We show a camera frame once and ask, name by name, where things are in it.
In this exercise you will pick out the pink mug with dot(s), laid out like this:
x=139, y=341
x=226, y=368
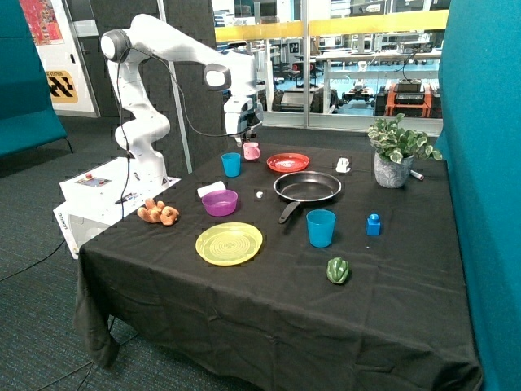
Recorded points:
x=251, y=151

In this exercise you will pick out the black frying pan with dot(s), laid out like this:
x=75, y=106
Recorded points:
x=305, y=187

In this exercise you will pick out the yellow plastic plate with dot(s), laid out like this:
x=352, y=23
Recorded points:
x=229, y=244

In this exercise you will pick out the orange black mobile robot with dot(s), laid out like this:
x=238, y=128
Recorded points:
x=411, y=97

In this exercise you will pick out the potted plant grey pot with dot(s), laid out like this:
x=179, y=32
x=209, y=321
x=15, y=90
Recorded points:
x=396, y=148

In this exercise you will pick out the orange plush toy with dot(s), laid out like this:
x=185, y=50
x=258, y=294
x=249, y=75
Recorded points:
x=158, y=212

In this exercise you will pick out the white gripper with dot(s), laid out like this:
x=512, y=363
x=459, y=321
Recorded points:
x=243, y=114

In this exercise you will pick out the black tablecloth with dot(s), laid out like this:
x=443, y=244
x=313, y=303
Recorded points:
x=400, y=321

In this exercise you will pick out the teal partition panel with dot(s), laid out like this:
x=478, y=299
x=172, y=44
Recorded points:
x=480, y=94

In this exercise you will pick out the teal sofa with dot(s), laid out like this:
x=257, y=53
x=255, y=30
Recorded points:
x=28, y=119

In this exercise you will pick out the red poster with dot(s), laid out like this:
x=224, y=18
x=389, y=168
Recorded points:
x=42, y=22

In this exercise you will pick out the blue cup near arm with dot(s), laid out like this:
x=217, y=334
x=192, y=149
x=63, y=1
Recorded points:
x=231, y=163

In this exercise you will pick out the white small toy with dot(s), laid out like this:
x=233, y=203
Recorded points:
x=343, y=165

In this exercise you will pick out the blue toy block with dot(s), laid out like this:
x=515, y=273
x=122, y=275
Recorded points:
x=373, y=225

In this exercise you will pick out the white marker pen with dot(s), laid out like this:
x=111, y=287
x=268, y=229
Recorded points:
x=416, y=175

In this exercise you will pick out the yellow black sign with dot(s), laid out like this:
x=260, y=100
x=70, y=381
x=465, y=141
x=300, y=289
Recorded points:
x=61, y=86

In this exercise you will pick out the green toy pepper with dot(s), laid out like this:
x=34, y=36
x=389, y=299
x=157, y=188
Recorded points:
x=337, y=270

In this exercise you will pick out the white robot control box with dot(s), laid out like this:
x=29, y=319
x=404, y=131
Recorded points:
x=101, y=197

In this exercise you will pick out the blue cup front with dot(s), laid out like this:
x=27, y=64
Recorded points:
x=320, y=225

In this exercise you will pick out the purple plastic bowl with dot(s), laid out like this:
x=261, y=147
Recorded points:
x=220, y=203

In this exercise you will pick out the red plastic plate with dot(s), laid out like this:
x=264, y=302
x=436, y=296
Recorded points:
x=288, y=162

